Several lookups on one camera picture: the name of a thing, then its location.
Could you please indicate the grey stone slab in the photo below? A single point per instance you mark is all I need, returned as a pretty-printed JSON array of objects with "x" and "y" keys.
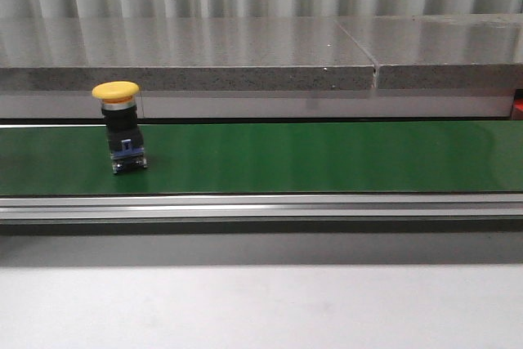
[
  {"x": 182, "y": 54},
  {"x": 441, "y": 52}
]

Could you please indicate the yellow mushroom push button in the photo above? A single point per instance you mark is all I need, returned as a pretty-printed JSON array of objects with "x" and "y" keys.
[{"x": 124, "y": 137}]

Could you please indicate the green conveyor belt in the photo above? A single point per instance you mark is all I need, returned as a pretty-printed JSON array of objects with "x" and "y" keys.
[{"x": 248, "y": 158}]

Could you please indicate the aluminium conveyor side rail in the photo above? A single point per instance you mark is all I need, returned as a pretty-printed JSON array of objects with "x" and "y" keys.
[{"x": 260, "y": 208}]

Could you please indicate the grey stone slab right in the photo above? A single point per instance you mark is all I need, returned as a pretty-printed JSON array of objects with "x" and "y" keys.
[{"x": 441, "y": 52}]

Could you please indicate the grey stone slab left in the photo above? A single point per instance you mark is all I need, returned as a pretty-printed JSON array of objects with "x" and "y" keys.
[{"x": 182, "y": 54}]

